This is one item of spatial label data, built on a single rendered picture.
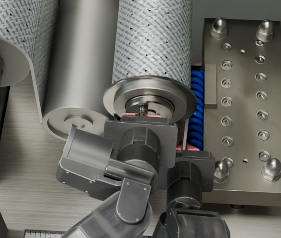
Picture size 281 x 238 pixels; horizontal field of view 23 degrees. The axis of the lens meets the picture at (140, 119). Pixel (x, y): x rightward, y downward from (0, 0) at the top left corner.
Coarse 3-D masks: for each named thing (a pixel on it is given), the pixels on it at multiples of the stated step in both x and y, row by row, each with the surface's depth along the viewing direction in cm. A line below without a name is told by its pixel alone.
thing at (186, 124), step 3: (186, 120) 113; (183, 123) 123; (186, 123) 114; (183, 126) 122; (186, 126) 114; (183, 129) 121; (186, 129) 115; (183, 132) 121; (186, 132) 116; (183, 135) 120; (186, 135) 117; (183, 138) 119; (183, 141) 119; (183, 144) 120; (183, 147) 121
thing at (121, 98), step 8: (128, 88) 104; (136, 88) 103; (144, 88) 103; (152, 88) 103; (160, 88) 103; (168, 88) 104; (120, 96) 105; (128, 96) 105; (168, 96) 105; (176, 96) 104; (120, 104) 107; (176, 104) 106; (184, 104) 106; (120, 112) 109; (176, 112) 108; (184, 112) 108; (176, 120) 110
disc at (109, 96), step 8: (120, 80) 103; (128, 80) 103; (136, 80) 103; (144, 80) 103; (152, 80) 103; (160, 80) 102; (168, 80) 102; (176, 80) 103; (112, 88) 105; (120, 88) 105; (176, 88) 104; (184, 88) 104; (104, 96) 107; (112, 96) 107; (184, 96) 106; (192, 96) 106; (104, 104) 109; (112, 104) 109; (192, 104) 108; (112, 112) 111; (192, 112) 110
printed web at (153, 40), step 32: (0, 0) 99; (32, 0) 103; (128, 0) 113; (160, 0) 111; (192, 0) 118; (0, 32) 97; (32, 32) 102; (128, 32) 109; (160, 32) 108; (32, 64) 102; (128, 64) 106; (160, 64) 105; (0, 96) 145
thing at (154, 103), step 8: (136, 96) 105; (144, 96) 105; (152, 96) 105; (160, 96) 105; (128, 104) 106; (136, 104) 105; (144, 104) 105; (152, 104) 105; (160, 104) 104; (168, 104) 105; (128, 112) 107; (136, 112) 107; (152, 112) 107; (160, 112) 106; (168, 112) 106
